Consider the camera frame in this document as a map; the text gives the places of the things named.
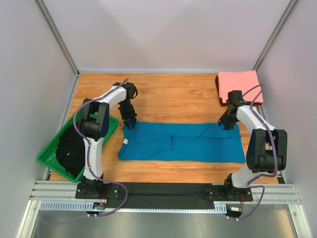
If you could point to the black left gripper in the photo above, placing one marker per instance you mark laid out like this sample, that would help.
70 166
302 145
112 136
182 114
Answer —
129 118

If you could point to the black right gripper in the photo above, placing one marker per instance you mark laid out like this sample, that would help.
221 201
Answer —
228 119

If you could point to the blue t shirt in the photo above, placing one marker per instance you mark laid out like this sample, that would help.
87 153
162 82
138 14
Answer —
202 142

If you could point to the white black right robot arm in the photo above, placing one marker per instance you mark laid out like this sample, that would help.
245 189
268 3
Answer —
267 150

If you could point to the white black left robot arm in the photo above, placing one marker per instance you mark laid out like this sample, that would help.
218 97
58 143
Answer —
93 126

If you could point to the black t shirts in tray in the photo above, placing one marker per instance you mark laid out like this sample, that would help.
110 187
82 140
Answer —
70 152

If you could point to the folded pink t shirt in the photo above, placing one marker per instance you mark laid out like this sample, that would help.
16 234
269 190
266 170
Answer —
243 81

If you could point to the black front mounting strip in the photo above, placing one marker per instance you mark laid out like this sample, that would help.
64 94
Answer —
144 195

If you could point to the green plastic tray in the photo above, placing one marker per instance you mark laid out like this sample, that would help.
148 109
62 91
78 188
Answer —
48 158

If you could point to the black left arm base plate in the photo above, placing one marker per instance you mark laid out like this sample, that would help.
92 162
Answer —
86 192

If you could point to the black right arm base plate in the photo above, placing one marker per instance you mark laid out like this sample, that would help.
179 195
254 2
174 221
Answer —
218 193

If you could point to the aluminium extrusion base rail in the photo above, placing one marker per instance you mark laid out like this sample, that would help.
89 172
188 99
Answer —
63 190

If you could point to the aluminium frame post right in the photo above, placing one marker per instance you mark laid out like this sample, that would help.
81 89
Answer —
276 32

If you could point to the aluminium frame post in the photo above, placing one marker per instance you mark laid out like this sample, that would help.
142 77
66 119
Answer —
276 32
56 34

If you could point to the aluminium frame post left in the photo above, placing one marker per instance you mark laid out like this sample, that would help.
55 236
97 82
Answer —
56 34

